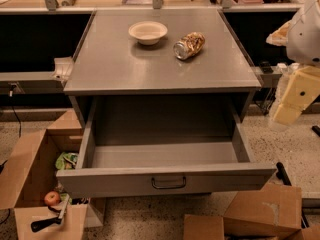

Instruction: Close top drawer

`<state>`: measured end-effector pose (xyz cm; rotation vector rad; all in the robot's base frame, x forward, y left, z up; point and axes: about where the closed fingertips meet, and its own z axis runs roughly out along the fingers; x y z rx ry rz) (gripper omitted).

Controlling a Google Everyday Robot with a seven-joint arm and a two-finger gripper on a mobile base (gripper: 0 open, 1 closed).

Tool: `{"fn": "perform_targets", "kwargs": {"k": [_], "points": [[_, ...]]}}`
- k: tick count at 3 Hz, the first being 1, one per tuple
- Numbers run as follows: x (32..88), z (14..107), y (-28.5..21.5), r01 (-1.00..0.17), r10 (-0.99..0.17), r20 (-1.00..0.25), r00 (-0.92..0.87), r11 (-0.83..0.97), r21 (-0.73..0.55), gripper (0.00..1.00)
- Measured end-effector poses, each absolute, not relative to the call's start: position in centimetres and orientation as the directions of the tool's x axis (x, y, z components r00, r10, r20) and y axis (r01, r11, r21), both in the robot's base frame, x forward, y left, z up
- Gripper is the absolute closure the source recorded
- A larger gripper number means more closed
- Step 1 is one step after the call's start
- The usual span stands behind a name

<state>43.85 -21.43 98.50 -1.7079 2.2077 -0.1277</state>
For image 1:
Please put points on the open cardboard box left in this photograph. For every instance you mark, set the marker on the open cardboard box left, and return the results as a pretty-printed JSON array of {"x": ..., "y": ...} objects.
[{"x": 30, "y": 174}]

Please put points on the beige paper bowl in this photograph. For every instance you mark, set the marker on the beige paper bowl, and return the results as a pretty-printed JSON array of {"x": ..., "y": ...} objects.
[{"x": 147, "y": 32}]

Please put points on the clear plastic bracket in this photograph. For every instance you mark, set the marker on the clear plastic bracket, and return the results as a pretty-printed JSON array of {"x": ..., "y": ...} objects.
[{"x": 62, "y": 68}]

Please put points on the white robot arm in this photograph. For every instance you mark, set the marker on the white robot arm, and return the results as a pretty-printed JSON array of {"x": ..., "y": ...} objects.
[{"x": 301, "y": 37}]

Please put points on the grey metal drawer cabinet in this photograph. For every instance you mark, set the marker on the grey metal drawer cabinet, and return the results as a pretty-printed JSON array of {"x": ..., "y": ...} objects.
[{"x": 110, "y": 62}]

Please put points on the white power strip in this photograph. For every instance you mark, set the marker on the white power strip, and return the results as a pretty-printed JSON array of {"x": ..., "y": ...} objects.
[{"x": 286, "y": 66}]

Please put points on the small cardboard box bottom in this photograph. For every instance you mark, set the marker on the small cardboard box bottom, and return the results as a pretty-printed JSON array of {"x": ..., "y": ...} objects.
[{"x": 198, "y": 227}]

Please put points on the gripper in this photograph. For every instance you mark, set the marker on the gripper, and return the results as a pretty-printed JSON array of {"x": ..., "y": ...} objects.
[{"x": 305, "y": 39}]

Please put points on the grey top drawer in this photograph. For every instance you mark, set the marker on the grey top drawer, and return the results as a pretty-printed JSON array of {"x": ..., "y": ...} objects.
[{"x": 163, "y": 145}]

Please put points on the red apple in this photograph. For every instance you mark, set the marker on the red apple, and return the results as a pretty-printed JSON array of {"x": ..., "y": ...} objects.
[{"x": 52, "y": 198}]

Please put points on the black power adapter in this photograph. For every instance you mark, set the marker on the black power adapter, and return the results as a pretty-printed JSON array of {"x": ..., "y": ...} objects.
[{"x": 265, "y": 67}]

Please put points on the cardboard box right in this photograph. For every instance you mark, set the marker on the cardboard box right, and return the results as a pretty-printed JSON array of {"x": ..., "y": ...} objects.
[{"x": 273, "y": 211}]

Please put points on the green chip bag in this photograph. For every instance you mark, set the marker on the green chip bag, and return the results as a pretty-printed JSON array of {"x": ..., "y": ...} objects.
[{"x": 66, "y": 161}]

